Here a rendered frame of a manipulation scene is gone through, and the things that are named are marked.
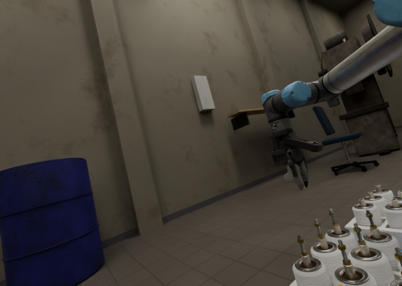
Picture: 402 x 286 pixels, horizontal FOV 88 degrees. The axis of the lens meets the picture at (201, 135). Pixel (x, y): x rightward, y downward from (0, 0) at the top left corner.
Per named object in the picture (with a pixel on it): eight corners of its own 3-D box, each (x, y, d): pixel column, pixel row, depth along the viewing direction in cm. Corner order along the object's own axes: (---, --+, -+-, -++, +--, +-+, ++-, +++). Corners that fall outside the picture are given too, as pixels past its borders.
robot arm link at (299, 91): (317, 75, 65) (295, 89, 76) (286, 81, 63) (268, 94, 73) (325, 99, 64) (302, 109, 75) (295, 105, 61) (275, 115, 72)
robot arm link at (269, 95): (267, 90, 73) (256, 99, 82) (276, 119, 72) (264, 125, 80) (286, 86, 75) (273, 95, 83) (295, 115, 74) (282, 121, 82)
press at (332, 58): (359, 150, 472) (322, 49, 506) (432, 137, 378) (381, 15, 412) (334, 162, 397) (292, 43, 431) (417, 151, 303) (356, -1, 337)
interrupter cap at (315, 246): (314, 255, 68) (313, 252, 68) (311, 244, 75) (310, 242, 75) (340, 252, 65) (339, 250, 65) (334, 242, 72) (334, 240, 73)
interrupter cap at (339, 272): (370, 288, 49) (369, 285, 49) (334, 283, 53) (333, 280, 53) (368, 270, 55) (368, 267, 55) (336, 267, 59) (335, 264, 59)
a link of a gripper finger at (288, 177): (289, 191, 75) (283, 165, 77) (305, 189, 71) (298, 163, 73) (285, 192, 73) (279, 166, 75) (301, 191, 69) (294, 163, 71)
